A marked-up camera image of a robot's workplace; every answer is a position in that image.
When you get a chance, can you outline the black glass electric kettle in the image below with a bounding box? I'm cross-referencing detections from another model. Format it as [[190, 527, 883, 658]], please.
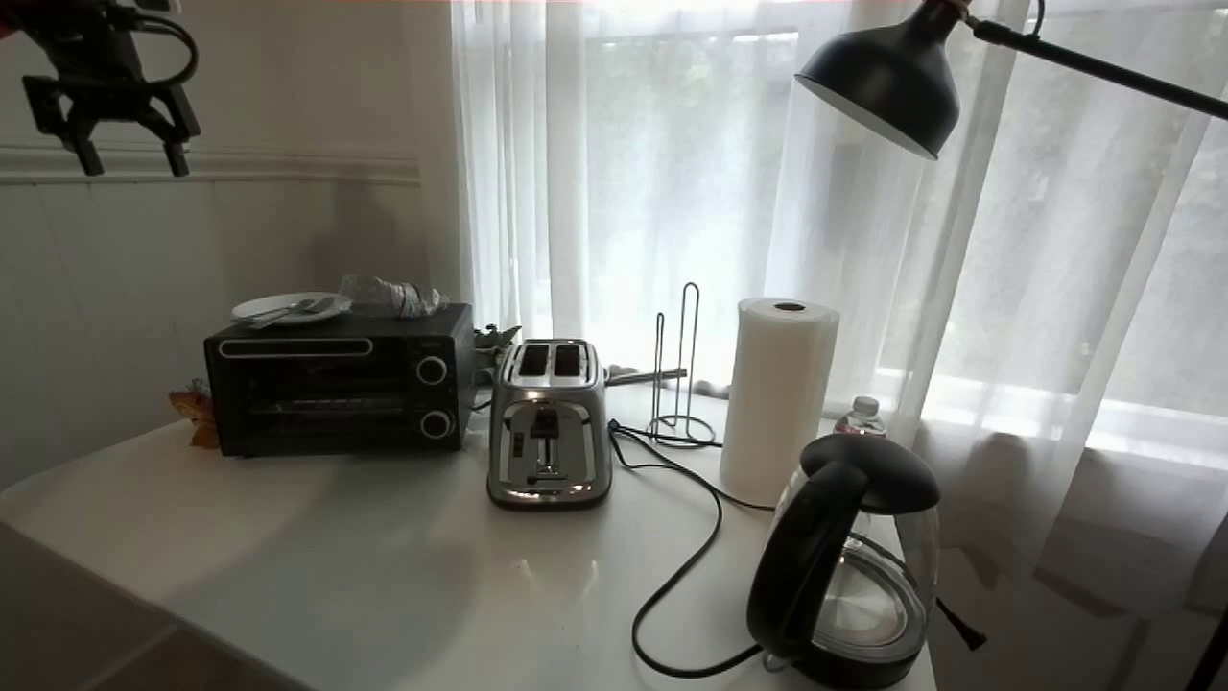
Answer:
[[750, 434, 987, 691]]

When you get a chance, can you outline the black toaster oven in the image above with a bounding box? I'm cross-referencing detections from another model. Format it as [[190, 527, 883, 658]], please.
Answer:
[[203, 305, 478, 456]]

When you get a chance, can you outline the white plate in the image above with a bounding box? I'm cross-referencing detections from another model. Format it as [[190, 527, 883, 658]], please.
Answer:
[[232, 291, 351, 327]]

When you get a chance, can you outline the wire paper towel holder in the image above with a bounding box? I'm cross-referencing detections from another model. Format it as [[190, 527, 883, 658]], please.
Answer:
[[648, 280, 717, 449]]

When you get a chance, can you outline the orange snack bag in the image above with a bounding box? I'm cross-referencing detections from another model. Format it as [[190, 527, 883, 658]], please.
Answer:
[[171, 389, 219, 449]]

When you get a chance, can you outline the silver two-slot toaster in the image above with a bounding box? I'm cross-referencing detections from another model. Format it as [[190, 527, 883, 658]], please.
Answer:
[[488, 338, 613, 510]]

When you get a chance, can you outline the black desk lamp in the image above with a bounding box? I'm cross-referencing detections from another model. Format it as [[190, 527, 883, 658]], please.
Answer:
[[796, 0, 1228, 158]]

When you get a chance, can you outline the white sheer curtain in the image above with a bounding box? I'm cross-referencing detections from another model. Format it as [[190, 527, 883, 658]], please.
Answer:
[[447, 0, 1228, 691]]

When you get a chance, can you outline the white paper towel roll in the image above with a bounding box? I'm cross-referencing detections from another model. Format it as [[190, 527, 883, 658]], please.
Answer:
[[721, 300, 841, 504]]

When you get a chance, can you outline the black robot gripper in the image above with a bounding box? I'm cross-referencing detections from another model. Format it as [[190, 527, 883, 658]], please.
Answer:
[[8, 0, 201, 177]]

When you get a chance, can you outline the clear plastic water bottle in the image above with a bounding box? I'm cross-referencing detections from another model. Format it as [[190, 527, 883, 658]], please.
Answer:
[[837, 396, 883, 434]]

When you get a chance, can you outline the black power cord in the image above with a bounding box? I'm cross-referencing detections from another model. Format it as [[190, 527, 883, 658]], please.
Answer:
[[607, 420, 781, 678]]

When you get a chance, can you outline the crumpled plastic wrap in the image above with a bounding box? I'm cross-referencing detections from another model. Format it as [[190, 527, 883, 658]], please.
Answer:
[[342, 275, 442, 319]]

